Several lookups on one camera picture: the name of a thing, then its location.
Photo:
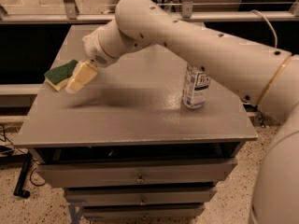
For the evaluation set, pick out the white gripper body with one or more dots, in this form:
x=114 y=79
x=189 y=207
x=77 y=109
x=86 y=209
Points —
x=94 y=50

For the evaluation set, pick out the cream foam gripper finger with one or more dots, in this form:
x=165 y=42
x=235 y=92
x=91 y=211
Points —
x=83 y=74

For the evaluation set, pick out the green and yellow sponge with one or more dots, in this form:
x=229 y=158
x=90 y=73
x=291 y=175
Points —
x=58 y=76

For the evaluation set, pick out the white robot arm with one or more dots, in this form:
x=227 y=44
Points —
x=266 y=77

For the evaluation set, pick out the grey drawer cabinet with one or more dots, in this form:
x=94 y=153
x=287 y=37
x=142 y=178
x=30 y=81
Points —
x=132 y=111

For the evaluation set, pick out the clear plastic water bottle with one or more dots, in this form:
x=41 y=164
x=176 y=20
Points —
x=195 y=87

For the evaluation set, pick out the black stand leg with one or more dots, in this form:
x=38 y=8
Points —
x=24 y=160

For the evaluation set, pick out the top grey drawer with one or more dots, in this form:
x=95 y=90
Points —
x=86 y=175

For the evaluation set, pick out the grey drawer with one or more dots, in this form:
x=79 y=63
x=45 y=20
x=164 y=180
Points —
x=86 y=175
x=147 y=211
x=140 y=196

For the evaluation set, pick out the middle grey drawer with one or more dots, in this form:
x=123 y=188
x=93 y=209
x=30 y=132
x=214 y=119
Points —
x=140 y=196

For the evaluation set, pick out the bottom grey drawer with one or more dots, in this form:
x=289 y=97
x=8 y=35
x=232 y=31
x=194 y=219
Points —
x=147 y=211

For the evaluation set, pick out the metal railing frame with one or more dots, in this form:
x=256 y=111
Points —
x=100 y=11

